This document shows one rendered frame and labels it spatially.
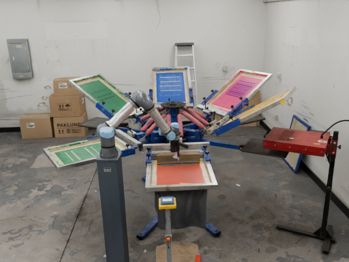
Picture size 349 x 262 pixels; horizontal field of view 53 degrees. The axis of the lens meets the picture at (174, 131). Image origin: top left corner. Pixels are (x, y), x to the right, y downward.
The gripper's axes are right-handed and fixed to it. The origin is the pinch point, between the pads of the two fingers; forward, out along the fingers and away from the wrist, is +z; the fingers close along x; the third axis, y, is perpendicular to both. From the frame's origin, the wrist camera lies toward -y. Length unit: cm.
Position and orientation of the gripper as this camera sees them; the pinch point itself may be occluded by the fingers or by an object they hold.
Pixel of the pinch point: (178, 158)
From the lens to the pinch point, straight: 333.3
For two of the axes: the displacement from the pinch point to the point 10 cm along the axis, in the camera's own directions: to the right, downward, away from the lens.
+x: 0.4, 3.2, -9.5
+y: -10.0, 0.5, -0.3
